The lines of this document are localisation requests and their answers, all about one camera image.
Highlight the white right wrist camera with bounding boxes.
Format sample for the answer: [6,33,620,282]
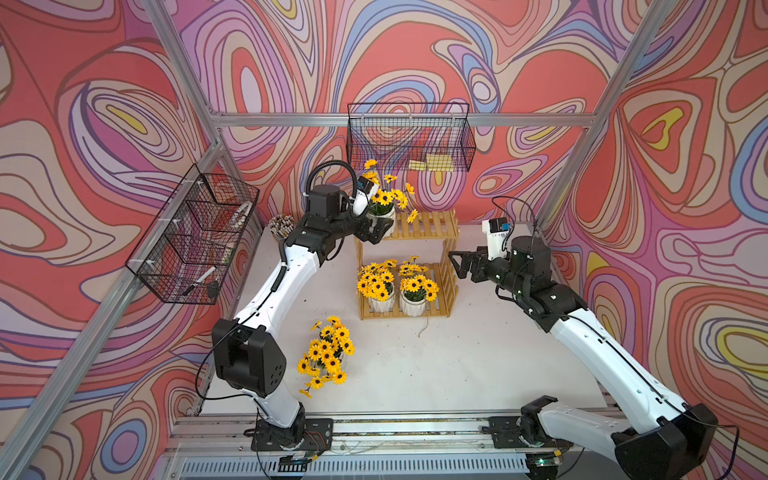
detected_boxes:
[481,216,513,260]

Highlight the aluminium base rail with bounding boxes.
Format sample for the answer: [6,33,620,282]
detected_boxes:
[152,411,625,479]

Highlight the black wire basket back wall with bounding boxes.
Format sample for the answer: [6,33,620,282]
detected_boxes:
[346,100,476,173]

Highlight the yellow sticky notes pad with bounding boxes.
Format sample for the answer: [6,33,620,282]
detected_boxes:
[407,153,456,172]

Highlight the cup of pencils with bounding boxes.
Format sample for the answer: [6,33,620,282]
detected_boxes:
[267,215,296,241]

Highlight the black wire basket left wall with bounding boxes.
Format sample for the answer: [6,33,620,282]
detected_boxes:
[125,166,259,305]

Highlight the white marker in basket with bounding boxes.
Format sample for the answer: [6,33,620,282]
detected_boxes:
[182,266,216,296]

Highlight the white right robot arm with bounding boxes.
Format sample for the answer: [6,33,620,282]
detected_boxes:
[448,236,718,479]

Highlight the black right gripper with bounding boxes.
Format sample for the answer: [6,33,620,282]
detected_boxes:
[448,245,527,298]

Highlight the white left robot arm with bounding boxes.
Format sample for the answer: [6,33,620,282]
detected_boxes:
[212,177,392,450]

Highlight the sunflower pot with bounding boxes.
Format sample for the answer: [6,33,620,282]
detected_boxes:
[296,315,356,399]
[363,159,419,224]
[399,256,439,317]
[356,259,398,314]

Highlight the wooden two-tier shelf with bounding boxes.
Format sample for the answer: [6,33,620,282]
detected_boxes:
[355,210,460,320]

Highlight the black wire basket wall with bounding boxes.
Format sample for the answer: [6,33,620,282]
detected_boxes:
[346,100,476,173]
[125,166,259,305]

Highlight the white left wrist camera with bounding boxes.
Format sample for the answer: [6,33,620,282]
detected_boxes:
[351,176,379,218]

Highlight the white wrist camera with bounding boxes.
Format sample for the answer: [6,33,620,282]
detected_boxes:
[351,176,379,218]
[481,216,513,260]

